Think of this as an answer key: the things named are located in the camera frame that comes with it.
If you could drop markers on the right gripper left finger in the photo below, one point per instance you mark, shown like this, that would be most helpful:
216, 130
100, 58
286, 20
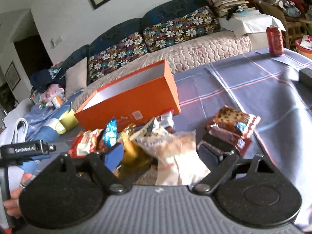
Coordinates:
69, 191

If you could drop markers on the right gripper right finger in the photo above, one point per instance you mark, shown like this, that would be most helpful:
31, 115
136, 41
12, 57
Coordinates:
243, 175

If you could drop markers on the blue cookie packet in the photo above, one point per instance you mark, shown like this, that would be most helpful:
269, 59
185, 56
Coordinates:
109, 136

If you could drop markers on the chocolate cake snack packet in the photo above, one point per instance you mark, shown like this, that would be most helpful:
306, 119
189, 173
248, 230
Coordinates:
230, 130

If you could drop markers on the yellow snack bag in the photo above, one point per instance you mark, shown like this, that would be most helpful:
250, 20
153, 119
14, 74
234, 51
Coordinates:
134, 158

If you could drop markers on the white cloth on sofa arm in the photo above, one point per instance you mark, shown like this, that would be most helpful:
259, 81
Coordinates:
250, 24

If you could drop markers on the person's left hand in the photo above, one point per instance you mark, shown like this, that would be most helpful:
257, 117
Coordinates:
12, 205

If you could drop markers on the blue striped bedding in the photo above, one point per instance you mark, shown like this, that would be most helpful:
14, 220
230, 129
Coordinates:
42, 122

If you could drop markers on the red white snack packet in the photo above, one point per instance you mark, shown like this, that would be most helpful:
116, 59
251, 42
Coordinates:
85, 143

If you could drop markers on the yellow-green mug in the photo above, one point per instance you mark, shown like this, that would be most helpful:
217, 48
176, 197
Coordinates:
66, 122

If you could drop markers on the small framed picture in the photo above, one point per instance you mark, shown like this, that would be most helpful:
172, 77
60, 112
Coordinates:
12, 76

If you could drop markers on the clear beige snack bag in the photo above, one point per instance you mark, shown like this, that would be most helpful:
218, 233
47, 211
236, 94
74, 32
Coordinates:
178, 161

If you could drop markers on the beige plain pillow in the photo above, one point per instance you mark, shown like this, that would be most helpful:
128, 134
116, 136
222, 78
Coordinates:
76, 78

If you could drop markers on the plaid blue tablecloth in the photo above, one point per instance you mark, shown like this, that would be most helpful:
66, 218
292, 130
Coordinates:
255, 83

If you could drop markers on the orange cardboard box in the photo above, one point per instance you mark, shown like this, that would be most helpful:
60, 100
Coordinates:
132, 99

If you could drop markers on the left floral cushion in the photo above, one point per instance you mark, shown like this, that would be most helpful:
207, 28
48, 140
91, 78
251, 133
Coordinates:
116, 56

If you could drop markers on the floral cushion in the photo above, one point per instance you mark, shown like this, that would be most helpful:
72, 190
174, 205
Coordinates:
116, 56
166, 34

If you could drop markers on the quilted beige sofa cover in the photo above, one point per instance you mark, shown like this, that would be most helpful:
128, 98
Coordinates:
180, 57

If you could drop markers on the red soda can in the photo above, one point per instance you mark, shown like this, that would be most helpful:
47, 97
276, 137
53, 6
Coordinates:
275, 40

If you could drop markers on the wicker chair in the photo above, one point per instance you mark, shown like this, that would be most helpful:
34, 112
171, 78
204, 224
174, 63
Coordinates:
295, 29

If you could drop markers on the right floral cushion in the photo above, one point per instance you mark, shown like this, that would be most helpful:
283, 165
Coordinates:
166, 34

